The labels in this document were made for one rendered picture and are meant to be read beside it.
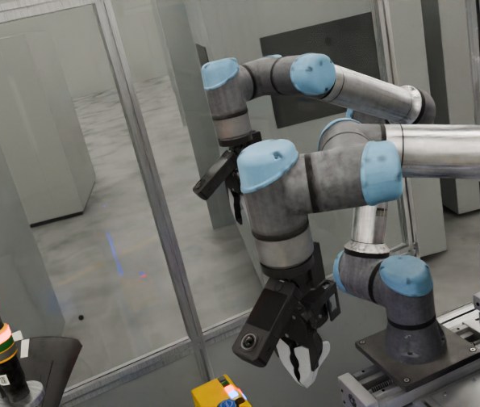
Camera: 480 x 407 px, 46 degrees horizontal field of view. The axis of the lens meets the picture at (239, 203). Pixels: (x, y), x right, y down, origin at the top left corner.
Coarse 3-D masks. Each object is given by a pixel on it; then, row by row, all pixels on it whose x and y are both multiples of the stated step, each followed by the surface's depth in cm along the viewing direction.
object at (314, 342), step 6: (306, 324) 75; (312, 330) 75; (312, 336) 74; (318, 336) 75; (306, 342) 76; (312, 342) 75; (318, 342) 75; (312, 348) 75; (318, 348) 75; (312, 354) 76; (318, 354) 75; (312, 360) 76; (318, 360) 77; (312, 366) 77; (318, 366) 78
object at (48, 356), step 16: (48, 336) 102; (16, 352) 103; (32, 352) 102; (48, 352) 101; (64, 352) 100; (32, 368) 100; (48, 368) 99; (64, 368) 98; (48, 384) 98; (64, 384) 97; (48, 400) 97
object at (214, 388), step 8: (224, 376) 142; (208, 384) 141; (216, 384) 140; (232, 384) 138; (192, 392) 139; (200, 392) 138; (208, 392) 138; (216, 392) 137; (224, 392) 136; (240, 392) 135; (200, 400) 136; (208, 400) 135; (216, 400) 134
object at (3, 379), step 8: (8, 360) 81; (16, 360) 82; (0, 368) 81; (8, 368) 81; (16, 368) 82; (0, 376) 81; (8, 376) 81; (16, 376) 82; (24, 376) 84; (0, 384) 82; (8, 384) 82; (16, 384) 82; (24, 384) 83; (8, 392) 82; (16, 392) 82; (24, 392) 83; (8, 400) 83; (16, 400) 83
